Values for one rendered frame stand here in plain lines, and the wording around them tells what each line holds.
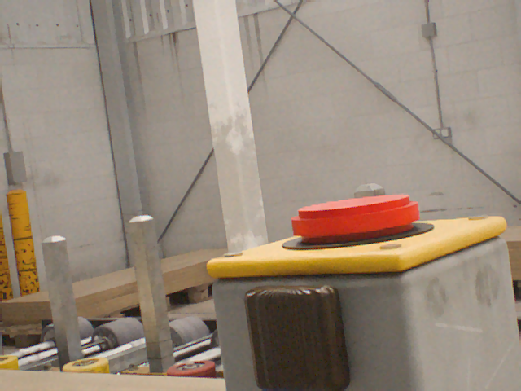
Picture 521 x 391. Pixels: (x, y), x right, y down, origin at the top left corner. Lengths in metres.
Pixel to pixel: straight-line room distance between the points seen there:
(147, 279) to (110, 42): 8.38
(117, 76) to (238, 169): 8.72
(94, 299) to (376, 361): 7.33
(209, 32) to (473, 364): 1.30
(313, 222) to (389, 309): 0.04
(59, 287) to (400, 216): 1.79
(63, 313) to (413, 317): 1.82
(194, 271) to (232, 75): 6.94
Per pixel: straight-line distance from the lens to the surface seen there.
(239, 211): 1.56
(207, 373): 1.66
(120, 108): 10.15
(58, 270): 2.07
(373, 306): 0.28
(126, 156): 10.15
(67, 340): 2.09
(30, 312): 7.75
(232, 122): 1.55
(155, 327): 1.91
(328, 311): 0.28
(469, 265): 0.31
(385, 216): 0.30
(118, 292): 7.78
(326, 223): 0.30
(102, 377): 1.74
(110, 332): 2.56
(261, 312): 0.29
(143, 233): 1.88
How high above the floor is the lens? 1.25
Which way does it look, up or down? 3 degrees down
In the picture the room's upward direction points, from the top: 8 degrees counter-clockwise
